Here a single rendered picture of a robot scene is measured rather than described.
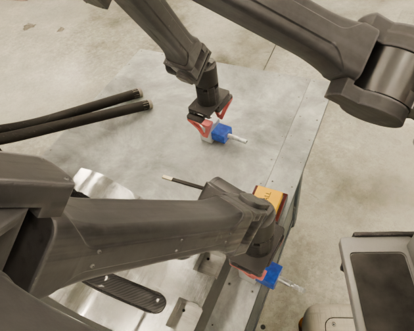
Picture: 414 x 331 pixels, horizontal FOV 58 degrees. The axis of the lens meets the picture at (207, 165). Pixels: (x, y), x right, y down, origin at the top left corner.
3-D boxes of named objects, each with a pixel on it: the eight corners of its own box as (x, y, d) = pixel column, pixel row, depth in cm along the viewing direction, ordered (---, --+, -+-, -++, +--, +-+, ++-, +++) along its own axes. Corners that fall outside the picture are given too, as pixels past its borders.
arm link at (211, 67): (206, 70, 82) (220, 56, 84) (181, 62, 85) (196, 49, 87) (209, 94, 87) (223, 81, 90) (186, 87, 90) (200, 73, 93)
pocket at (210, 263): (227, 261, 73) (226, 253, 70) (216, 286, 70) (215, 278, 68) (206, 254, 75) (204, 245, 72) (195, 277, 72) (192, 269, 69)
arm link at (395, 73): (444, 125, 43) (463, 83, 43) (384, 87, 39) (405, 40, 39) (383, 120, 52) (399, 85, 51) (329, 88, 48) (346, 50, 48)
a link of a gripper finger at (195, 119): (190, 138, 99) (184, 111, 92) (204, 121, 102) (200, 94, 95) (211, 146, 96) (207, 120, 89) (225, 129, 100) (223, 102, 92)
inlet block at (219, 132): (251, 142, 100) (250, 128, 96) (242, 155, 98) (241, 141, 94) (209, 128, 106) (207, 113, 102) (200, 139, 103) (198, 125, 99)
